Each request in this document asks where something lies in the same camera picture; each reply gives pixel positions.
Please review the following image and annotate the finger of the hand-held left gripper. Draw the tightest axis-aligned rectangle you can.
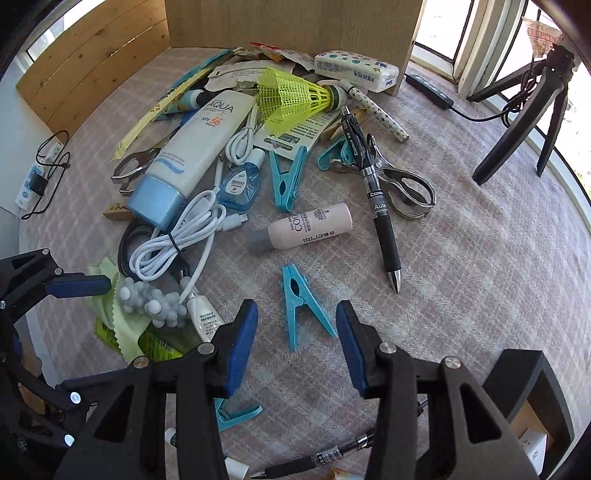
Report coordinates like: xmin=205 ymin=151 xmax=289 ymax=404
xmin=0 ymin=249 xmax=112 ymax=324
xmin=9 ymin=364 xmax=102 ymax=446

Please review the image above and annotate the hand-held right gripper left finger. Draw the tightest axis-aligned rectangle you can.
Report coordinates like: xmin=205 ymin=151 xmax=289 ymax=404
xmin=55 ymin=299 xmax=259 ymax=480

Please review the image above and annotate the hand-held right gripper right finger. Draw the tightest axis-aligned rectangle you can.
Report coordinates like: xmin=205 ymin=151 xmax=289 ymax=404
xmin=335 ymin=300 xmax=541 ymax=480

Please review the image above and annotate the green cleaning cloth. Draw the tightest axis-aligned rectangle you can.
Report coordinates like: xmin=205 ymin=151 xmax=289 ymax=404
xmin=88 ymin=258 xmax=155 ymax=363

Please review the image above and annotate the white knobby massage ball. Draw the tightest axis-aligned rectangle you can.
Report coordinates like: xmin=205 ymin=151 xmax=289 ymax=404
xmin=117 ymin=277 xmax=191 ymax=329

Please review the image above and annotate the blue clothespin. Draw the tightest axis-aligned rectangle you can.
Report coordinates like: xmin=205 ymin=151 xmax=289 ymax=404
xmin=269 ymin=147 xmax=308 ymax=212
xmin=213 ymin=398 xmax=264 ymax=432
xmin=281 ymin=264 xmax=339 ymax=353
xmin=318 ymin=136 xmax=368 ymax=174

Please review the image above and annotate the white cable bundle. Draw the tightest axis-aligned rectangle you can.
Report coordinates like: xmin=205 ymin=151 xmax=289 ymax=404
xmin=129 ymin=188 xmax=250 ymax=283

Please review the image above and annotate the pink bottle grey cap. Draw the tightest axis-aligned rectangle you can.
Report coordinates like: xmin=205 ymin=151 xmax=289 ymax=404
xmin=246 ymin=202 xmax=353 ymax=256

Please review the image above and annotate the black rectangular tray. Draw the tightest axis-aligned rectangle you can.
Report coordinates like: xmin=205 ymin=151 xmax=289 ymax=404
xmin=481 ymin=348 xmax=576 ymax=480

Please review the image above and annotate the white blue sunscreen tube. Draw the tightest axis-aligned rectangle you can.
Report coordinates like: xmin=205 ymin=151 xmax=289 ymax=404
xmin=127 ymin=90 xmax=256 ymax=232

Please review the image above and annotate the long yellow sachet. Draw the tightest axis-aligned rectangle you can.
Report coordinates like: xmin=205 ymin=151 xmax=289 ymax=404
xmin=115 ymin=65 xmax=222 ymax=161

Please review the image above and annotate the white cardboard box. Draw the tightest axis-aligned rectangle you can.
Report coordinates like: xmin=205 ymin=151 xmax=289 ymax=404
xmin=516 ymin=428 xmax=549 ymax=468

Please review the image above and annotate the small white tube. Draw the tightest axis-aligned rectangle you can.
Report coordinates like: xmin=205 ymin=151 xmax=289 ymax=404
xmin=185 ymin=295 xmax=227 ymax=343

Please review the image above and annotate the wooden clothespin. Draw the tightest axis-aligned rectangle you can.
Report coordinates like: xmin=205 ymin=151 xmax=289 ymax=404
xmin=103 ymin=200 xmax=131 ymax=223

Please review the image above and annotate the white power strip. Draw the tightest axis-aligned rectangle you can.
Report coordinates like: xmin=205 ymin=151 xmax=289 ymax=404
xmin=15 ymin=161 xmax=43 ymax=209

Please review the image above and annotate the black gel pen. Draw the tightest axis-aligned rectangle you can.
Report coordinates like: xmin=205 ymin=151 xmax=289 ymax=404
xmin=340 ymin=105 xmax=402 ymax=294
xmin=249 ymin=431 xmax=376 ymax=480

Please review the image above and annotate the small white bottle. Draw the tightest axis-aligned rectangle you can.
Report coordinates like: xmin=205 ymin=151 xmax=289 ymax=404
xmin=225 ymin=456 xmax=252 ymax=480

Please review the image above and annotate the blue correction tape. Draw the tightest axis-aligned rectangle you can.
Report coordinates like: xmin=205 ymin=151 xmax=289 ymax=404
xmin=217 ymin=148 xmax=267 ymax=215

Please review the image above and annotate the blue orange tube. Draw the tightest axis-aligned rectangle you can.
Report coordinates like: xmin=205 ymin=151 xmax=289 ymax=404
xmin=164 ymin=89 xmax=214 ymax=115

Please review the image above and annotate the white green label card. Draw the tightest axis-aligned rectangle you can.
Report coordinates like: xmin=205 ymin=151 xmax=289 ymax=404
xmin=252 ymin=111 xmax=341 ymax=161

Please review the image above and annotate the pine slat panel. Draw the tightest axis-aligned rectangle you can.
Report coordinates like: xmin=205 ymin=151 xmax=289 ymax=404
xmin=15 ymin=0 xmax=171 ymax=133

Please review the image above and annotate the patterned white pen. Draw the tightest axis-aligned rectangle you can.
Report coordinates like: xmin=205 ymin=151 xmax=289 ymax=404
xmin=339 ymin=79 xmax=411 ymax=143

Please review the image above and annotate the yellow shuttlecock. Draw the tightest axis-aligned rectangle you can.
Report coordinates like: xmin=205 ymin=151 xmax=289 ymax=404
xmin=255 ymin=67 xmax=348 ymax=138

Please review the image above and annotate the torn white sachet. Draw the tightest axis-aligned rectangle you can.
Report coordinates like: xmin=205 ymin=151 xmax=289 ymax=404
xmin=203 ymin=62 xmax=278 ymax=92

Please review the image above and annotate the black tripod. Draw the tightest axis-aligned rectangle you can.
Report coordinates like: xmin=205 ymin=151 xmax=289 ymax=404
xmin=466 ymin=46 xmax=579 ymax=186

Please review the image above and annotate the black inline remote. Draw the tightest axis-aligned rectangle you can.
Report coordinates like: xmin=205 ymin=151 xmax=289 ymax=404
xmin=405 ymin=73 xmax=454 ymax=110

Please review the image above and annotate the patterned white tissue pack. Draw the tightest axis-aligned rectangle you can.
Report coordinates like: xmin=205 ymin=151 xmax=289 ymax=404
xmin=314 ymin=50 xmax=400 ymax=94

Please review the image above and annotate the light wooden board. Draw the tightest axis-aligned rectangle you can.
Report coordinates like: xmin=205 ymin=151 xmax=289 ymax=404
xmin=164 ymin=0 xmax=426 ymax=97

